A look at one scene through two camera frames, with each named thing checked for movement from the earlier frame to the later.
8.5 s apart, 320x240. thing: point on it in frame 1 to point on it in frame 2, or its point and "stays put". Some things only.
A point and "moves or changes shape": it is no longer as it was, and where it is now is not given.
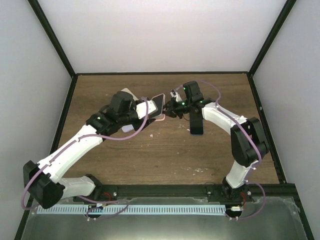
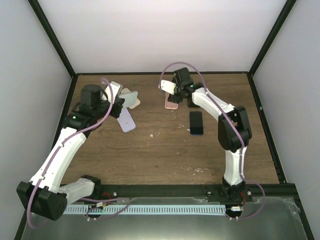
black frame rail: x=108 y=192 stays put
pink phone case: x=159 y=101 moves or changes shape
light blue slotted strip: x=142 y=209 stays put
